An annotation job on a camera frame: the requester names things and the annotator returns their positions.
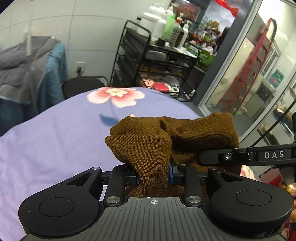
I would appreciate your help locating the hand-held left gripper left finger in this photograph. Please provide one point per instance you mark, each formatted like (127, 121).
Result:
(138, 180)

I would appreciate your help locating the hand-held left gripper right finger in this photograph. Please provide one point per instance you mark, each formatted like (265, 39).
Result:
(171, 176)

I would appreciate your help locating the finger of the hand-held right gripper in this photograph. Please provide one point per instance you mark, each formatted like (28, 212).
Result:
(212, 157)

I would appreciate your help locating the brown knit sweater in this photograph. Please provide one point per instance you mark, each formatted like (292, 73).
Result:
(143, 143)

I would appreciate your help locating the person's right hand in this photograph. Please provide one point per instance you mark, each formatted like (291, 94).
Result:
(291, 188)

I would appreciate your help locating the red patterned cloth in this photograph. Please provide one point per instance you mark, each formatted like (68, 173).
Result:
(259, 177)

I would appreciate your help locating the white tape roll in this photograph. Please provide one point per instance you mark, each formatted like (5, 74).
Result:
(175, 89)

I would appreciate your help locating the red pouch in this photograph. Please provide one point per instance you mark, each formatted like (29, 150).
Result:
(161, 87)

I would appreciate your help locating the lavender printed blanket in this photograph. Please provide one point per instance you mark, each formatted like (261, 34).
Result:
(57, 139)

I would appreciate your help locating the green plant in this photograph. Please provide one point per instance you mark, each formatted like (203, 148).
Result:
(204, 60)

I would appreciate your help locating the red ladder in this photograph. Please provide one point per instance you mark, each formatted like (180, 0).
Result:
(256, 58)

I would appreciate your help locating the glass sliding door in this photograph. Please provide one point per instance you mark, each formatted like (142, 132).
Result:
(225, 58)

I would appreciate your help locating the black chair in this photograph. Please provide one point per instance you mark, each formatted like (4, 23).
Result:
(81, 87)

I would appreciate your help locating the clear plastic bottle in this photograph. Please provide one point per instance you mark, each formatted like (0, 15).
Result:
(175, 33)

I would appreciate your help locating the blue cloth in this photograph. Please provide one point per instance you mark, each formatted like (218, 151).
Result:
(53, 76)

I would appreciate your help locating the black metal shelf rack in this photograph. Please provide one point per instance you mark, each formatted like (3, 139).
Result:
(129, 46)

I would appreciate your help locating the green plastic bottle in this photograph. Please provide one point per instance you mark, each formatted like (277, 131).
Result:
(168, 26)

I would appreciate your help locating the white plastic bottle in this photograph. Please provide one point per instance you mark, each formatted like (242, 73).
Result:
(159, 30)

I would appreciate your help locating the white plastic jar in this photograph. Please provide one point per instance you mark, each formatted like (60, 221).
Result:
(146, 23)

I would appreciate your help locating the red hanging decoration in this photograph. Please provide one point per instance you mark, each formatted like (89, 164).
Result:
(227, 5)

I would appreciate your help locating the grey jacket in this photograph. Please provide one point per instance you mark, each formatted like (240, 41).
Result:
(18, 69)

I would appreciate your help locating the green wall sign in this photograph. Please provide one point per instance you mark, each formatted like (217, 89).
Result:
(277, 78)

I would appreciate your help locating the white wall outlet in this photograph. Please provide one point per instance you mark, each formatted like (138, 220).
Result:
(79, 67)

